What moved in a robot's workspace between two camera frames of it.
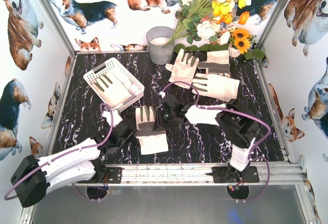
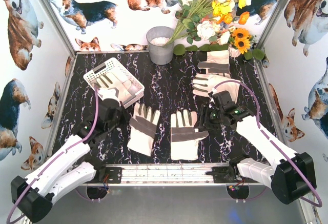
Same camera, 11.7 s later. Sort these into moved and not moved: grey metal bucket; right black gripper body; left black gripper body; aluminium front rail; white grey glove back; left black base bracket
Moved: right black gripper body; left black gripper body
Not moved: grey metal bucket; aluminium front rail; white grey glove back; left black base bracket
